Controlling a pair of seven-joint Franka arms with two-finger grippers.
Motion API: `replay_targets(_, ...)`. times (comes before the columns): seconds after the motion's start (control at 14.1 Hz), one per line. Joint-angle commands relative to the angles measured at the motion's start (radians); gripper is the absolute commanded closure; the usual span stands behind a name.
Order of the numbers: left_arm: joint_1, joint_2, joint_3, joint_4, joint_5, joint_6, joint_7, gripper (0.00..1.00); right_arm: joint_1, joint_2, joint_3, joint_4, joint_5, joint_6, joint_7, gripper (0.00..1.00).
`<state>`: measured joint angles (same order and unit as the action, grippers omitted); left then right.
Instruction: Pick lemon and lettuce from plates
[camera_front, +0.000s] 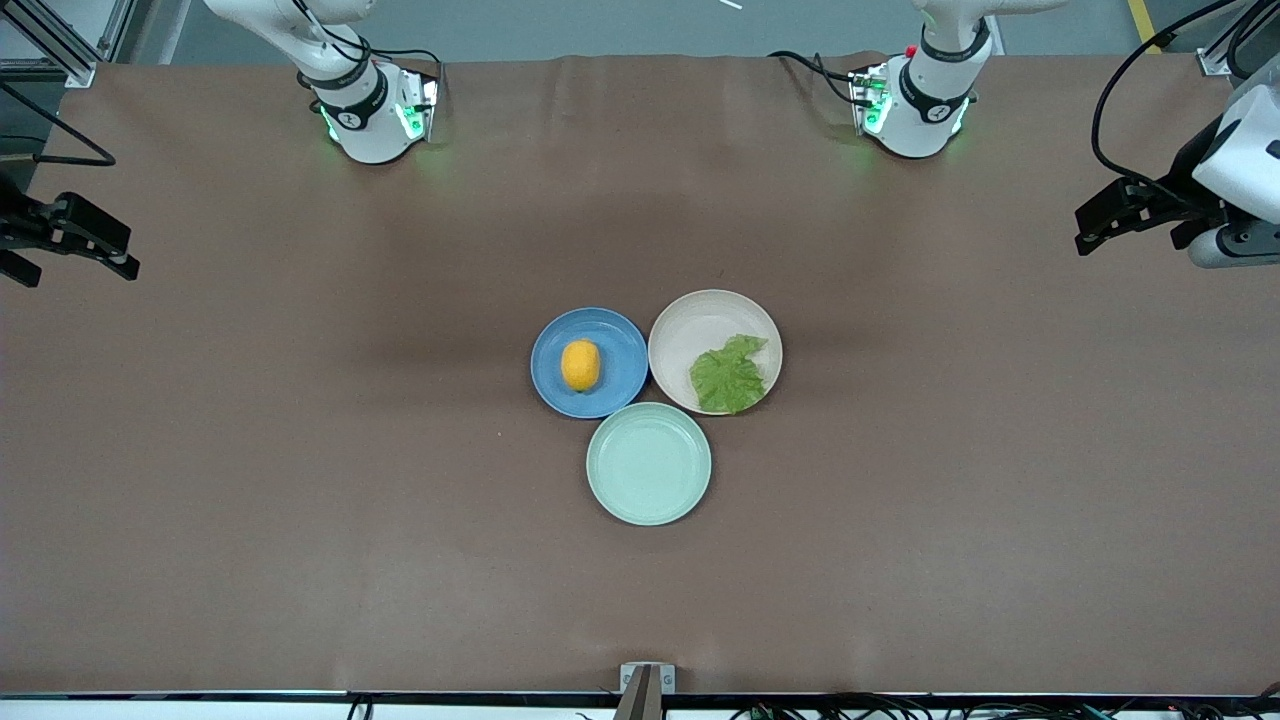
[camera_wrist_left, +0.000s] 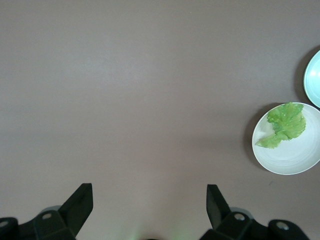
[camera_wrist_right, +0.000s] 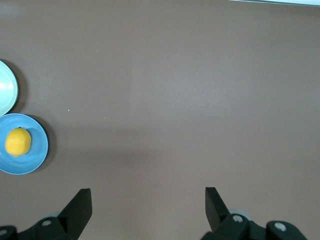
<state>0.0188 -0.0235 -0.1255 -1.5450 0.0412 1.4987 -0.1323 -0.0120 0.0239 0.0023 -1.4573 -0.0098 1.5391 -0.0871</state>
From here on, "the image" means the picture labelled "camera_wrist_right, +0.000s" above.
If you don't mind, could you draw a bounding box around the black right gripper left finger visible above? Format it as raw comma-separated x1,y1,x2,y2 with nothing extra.
17,188,93,240

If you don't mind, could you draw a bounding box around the pale green plate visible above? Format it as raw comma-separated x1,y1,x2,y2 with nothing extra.
0,59,20,117

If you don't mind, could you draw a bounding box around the blue plate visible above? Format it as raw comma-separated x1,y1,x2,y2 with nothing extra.
0,113,49,175

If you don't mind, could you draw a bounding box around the brown table cover mat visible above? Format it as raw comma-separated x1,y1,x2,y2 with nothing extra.
0,0,320,240

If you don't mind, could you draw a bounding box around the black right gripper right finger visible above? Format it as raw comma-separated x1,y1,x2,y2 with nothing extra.
201,186,308,240

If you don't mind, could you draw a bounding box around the yellow lemon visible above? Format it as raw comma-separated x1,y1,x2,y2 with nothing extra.
5,127,32,158

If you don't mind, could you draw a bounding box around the white table edge rail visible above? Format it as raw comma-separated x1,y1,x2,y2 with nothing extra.
228,0,320,8

